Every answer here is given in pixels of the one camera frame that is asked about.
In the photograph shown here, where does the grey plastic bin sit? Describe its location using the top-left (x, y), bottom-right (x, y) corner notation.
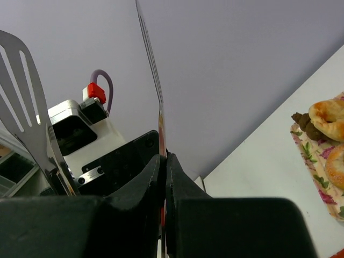
top-left (1, 151), bottom-right (38, 198)

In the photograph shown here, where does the sugared ring donut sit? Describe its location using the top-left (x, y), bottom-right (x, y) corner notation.
top-left (325, 144), bottom-right (343, 190)

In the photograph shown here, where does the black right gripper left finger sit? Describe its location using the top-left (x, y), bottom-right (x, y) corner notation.
top-left (1, 155), bottom-right (160, 257)

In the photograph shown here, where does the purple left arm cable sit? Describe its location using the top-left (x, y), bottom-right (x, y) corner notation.
top-left (89, 69), bottom-right (114, 113)

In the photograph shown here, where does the floral rectangular tray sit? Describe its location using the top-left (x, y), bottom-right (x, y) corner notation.
top-left (290, 94), bottom-right (343, 221)

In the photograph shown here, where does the long twisted bread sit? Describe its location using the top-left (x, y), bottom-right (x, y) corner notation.
top-left (309, 98), bottom-right (343, 142)

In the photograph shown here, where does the red patterned cloth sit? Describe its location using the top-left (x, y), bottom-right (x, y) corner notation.
top-left (330, 249), bottom-right (344, 258)

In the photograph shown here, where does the dark brown bread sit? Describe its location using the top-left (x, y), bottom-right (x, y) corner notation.
top-left (291, 112), bottom-right (329, 141)

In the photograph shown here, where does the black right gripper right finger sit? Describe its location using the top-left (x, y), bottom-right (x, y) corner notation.
top-left (165, 153), bottom-right (317, 257)

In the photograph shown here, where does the steel slotted tong blade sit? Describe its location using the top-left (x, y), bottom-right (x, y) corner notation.
top-left (1, 31), bottom-right (79, 196)

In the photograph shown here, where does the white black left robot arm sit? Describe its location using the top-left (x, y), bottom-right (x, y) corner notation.
top-left (1, 102), bottom-right (166, 257)

